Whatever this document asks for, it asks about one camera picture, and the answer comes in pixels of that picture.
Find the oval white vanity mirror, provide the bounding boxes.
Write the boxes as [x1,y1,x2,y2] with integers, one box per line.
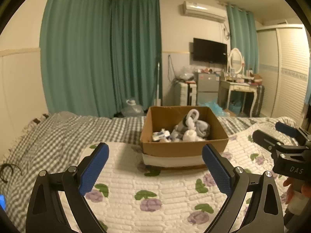
[228,48,244,76]

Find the white louvred wardrobe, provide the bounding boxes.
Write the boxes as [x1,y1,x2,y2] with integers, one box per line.
[256,24,311,124]

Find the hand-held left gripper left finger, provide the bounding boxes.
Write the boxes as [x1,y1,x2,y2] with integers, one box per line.
[25,142,110,233]

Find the blue plastic bag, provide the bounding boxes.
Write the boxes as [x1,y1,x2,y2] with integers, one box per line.
[200,99,227,117]

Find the clear plastic bag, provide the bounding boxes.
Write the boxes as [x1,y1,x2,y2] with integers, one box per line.
[178,65,196,80]

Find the wide green curtain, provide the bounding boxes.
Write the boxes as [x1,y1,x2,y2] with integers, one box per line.
[40,0,114,118]

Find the grey sock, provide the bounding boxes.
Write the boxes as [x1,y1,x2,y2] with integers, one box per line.
[194,120,211,137]

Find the narrow green curtain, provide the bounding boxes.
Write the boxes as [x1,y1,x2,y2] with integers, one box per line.
[226,2,258,74]

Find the grey mini fridge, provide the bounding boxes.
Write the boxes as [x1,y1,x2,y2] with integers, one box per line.
[196,72,220,106]

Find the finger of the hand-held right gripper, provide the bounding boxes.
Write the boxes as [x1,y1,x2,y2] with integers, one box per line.
[275,122,302,141]
[253,130,292,156]

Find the grey checked bed sheet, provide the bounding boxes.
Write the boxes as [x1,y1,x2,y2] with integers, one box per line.
[0,112,299,233]

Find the black hair tie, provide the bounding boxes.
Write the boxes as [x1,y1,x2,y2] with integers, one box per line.
[0,164,22,183]

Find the blue basket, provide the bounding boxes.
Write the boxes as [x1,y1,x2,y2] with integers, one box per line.
[230,99,243,113]

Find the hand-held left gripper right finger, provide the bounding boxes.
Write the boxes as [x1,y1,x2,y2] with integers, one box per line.
[202,144,285,233]

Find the white dressing table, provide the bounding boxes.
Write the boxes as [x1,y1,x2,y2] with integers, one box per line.
[219,80,258,117]

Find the black wall television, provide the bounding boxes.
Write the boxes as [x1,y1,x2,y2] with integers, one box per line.
[193,38,227,65]

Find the white air conditioner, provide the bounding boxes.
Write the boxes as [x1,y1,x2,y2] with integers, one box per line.
[183,1,227,23]

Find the patterned white sock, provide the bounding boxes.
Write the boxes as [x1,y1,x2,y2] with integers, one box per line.
[170,124,185,141]

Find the person's right hand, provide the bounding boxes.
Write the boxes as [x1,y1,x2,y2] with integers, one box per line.
[283,177,308,207]

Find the green corner curtain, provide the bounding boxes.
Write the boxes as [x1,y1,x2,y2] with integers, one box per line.
[110,0,163,113]

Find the white socks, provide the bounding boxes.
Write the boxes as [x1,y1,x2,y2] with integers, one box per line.
[182,109,201,133]

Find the floral quilted blanket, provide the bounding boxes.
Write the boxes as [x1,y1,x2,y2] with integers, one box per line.
[52,116,307,233]

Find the clear water jug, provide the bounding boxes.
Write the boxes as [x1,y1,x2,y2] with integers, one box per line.
[121,99,145,118]

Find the black hanging cable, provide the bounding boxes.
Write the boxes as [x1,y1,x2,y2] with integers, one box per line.
[168,55,178,83]

